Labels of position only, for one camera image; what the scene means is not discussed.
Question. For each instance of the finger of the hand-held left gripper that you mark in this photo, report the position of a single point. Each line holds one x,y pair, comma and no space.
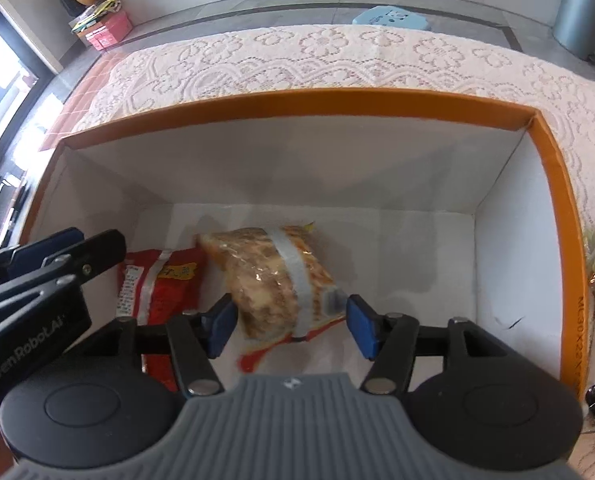
47,247
95,252

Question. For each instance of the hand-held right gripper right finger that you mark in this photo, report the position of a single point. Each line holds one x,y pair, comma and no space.
361,330

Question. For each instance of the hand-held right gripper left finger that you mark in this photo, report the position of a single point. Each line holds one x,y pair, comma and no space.
220,327

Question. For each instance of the red snack packet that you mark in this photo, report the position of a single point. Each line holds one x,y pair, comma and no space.
170,285

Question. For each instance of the clear cracker packet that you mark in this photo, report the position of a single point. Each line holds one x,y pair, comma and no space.
262,270

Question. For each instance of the orange rimmed cardboard box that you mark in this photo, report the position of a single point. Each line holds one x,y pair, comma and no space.
297,160

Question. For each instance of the black framed glass door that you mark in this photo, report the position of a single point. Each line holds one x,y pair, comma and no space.
7,110

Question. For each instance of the pink cardboard box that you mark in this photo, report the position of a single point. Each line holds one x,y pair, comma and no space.
108,32

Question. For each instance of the white lace tablecloth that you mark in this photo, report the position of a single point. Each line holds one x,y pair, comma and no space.
327,60

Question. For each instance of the light blue plastic stool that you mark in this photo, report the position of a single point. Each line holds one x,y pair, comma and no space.
390,16

